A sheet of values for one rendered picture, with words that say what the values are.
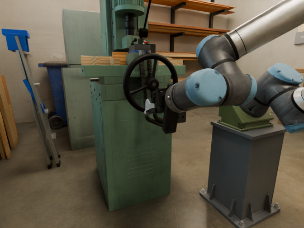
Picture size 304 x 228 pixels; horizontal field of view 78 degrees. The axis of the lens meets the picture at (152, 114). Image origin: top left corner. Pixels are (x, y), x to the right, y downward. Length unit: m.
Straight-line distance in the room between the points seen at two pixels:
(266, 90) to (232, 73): 0.55
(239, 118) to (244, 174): 0.31
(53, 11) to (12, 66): 1.03
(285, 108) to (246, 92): 0.50
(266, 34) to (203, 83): 0.26
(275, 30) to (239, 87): 0.20
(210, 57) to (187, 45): 3.80
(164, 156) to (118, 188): 0.36
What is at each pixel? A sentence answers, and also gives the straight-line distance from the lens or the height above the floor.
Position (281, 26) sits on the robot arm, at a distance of 0.67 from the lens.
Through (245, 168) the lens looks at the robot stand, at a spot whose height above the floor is 0.35.
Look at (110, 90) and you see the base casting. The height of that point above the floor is 0.77.
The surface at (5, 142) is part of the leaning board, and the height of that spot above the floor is 0.18.
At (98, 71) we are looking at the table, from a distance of 1.04.
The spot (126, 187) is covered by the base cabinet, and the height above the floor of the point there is 0.15.
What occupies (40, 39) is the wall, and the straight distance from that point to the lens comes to 3.55.
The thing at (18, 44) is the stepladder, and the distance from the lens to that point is 1.81.
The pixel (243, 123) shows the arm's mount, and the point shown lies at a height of 0.60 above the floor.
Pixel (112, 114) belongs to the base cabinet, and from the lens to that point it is 1.08.
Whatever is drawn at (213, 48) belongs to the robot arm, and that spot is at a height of 0.95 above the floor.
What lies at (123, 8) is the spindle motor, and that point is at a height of 1.20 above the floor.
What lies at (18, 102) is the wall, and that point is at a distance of 3.62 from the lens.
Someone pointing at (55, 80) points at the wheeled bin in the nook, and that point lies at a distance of 2.94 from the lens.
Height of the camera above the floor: 0.90
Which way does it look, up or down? 14 degrees down
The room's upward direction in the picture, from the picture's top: straight up
